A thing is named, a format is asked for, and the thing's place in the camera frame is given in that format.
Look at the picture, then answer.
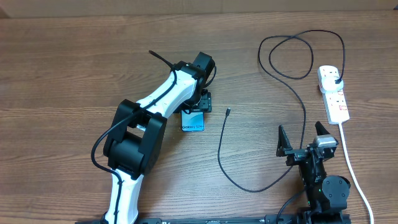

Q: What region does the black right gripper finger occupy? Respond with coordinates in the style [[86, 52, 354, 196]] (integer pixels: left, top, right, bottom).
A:
[[315, 121, 330, 136], [276, 125, 293, 157]]

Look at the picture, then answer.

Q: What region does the blue Galaxy smartphone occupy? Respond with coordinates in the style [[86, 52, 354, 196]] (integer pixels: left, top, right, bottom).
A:
[[181, 111, 205, 132]]

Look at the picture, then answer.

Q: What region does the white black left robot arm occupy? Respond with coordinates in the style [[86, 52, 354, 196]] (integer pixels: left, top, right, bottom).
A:
[[91, 52, 216, 223]]

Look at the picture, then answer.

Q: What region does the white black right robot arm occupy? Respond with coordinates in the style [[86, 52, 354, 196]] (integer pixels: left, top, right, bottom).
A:
[[275, 121, 351, 223]]

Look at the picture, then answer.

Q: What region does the white charger plug adapter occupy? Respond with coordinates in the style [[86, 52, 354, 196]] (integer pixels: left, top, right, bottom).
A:
[[319, 77, 344, 94]]

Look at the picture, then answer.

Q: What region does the white power strip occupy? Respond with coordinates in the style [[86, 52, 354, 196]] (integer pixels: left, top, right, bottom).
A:
[[317, 65, 349, 124]]

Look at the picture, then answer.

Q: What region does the white power strip cord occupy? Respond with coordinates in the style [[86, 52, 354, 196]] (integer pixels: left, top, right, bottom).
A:
[[338, 122, 375, 224]]

